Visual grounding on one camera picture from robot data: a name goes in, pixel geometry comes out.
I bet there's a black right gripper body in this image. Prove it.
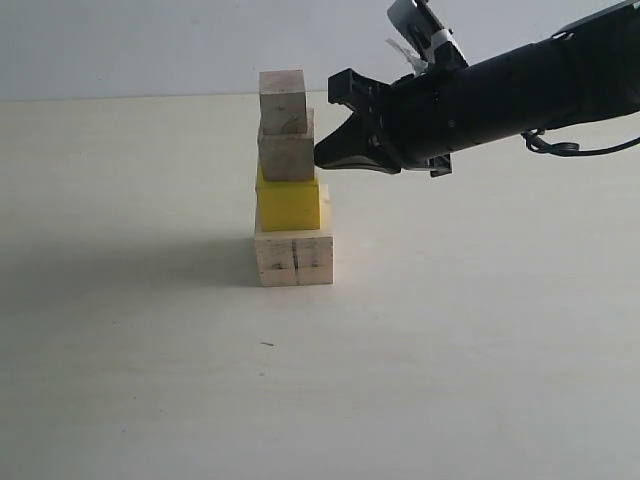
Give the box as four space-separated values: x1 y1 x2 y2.
328 68 468 177

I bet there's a medium wooden cube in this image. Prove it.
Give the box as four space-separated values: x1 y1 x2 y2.
257 108 315 182

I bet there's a small wooden cube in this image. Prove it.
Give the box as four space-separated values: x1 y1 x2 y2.
259 70 307 135

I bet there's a yellow cube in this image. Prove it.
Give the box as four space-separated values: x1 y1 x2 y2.
255 166 321 232

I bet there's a large wooden cube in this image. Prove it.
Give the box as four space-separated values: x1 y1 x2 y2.
254 184 334 287

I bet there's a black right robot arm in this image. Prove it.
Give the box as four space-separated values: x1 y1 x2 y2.
314 1 639 177

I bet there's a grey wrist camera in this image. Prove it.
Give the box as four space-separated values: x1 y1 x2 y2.
387 0 469 75

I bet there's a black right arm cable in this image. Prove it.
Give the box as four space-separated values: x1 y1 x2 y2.
520 128 640 156

